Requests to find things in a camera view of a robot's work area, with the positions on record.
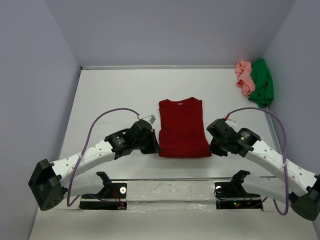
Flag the red t-shirt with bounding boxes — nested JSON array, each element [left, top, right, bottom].
[[158, 97, 212, 158]]

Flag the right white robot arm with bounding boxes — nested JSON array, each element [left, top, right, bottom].
[[206, 118, 320, 221]]

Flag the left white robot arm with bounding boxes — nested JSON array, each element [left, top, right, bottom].
[[28, 115, 161, 211]]

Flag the green t-shirt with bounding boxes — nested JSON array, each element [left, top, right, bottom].
[[248, 59, 275, 109]]

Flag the pink t-shirt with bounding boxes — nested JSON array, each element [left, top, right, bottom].
[[235, 60, 256, 97]]

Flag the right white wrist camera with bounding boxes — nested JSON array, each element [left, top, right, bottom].
[[225, 118, 238, 128]]

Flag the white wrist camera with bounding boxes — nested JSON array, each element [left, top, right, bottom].
[[225, 118, 238, 128], [137, 114, 156, 125]]

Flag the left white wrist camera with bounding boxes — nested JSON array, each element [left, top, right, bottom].
[[137, 114, 156, 125]]

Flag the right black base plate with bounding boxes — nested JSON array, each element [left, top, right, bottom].
[[213, 181, 263, 210]]

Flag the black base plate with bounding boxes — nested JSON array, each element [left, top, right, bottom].
[[79, 181, 128, 211], [213, 181, 263, 210]]

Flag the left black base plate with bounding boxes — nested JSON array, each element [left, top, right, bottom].
[[79, 181, 128, 211]]

